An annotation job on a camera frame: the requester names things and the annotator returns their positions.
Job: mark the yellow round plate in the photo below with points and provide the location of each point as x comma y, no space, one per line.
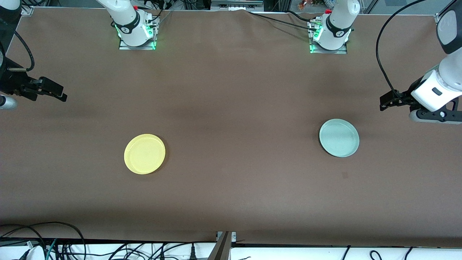
144,154

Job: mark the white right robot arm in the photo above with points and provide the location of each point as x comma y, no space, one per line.
126,21

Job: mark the aluminium frame rail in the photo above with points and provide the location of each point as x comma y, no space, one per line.
236,4

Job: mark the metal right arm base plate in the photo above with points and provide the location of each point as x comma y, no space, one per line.
137,47

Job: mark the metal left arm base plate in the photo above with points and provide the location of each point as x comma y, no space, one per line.
343,51

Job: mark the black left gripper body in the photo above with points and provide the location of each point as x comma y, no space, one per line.
403,98

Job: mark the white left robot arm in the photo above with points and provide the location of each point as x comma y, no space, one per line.
337,25

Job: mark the pale green round plate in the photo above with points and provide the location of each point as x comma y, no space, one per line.
339,138

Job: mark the brown table cover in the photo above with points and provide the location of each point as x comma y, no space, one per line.
231,187

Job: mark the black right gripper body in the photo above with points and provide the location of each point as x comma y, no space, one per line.
11,82

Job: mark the aluminium profile beam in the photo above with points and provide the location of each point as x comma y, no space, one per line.
222,247

